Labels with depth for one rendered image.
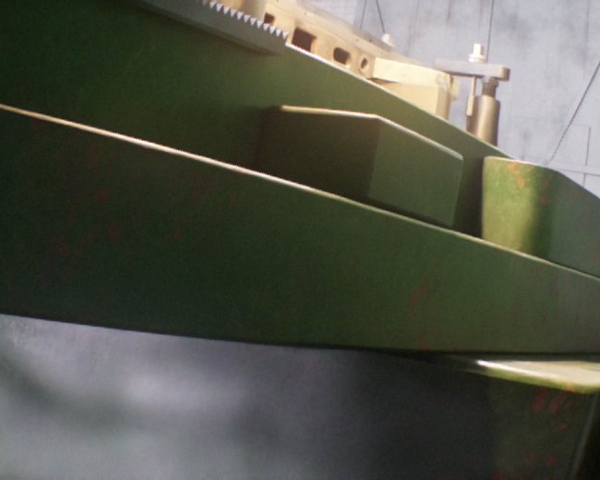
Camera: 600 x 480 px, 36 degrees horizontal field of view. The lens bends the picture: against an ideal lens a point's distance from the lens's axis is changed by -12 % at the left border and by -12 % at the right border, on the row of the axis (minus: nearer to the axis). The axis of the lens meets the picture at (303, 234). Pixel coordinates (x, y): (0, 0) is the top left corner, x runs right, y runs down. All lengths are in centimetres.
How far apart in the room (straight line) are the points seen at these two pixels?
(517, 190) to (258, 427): 53
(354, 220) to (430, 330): 24
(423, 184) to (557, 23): 700
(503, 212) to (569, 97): 633
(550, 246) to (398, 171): 52
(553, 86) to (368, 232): 695
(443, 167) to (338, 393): 34
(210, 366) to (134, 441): 21
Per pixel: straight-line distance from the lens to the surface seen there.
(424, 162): 116
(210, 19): 104
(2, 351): 186
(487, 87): 207
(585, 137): 770
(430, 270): 119
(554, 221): 158
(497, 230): 157
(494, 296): 137
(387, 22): 920
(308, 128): 111
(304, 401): 137
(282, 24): 189
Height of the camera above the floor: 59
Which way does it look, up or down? 1 degrees up
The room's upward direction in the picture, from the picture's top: 11 degrees clockwise
